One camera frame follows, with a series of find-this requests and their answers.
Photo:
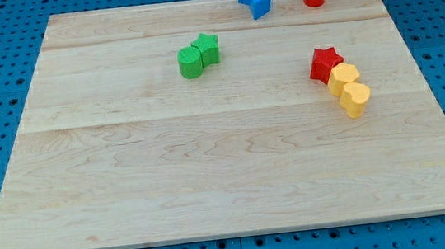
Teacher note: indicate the green cylinder block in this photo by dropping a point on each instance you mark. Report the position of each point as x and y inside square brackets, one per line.
[190, 62]

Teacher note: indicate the red star block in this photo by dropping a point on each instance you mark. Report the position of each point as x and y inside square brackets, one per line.
[323, 61]

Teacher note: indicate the yellow heart block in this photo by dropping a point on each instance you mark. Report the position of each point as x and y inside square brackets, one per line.
[354, 98]

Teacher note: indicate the green star block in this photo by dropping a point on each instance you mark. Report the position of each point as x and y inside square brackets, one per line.
[208, 47]

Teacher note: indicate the wooden board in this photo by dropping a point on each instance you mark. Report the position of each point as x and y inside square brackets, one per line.
[117, 150]

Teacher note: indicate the yellow hexagon block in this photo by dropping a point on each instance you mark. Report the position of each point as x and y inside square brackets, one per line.
[340, 75]

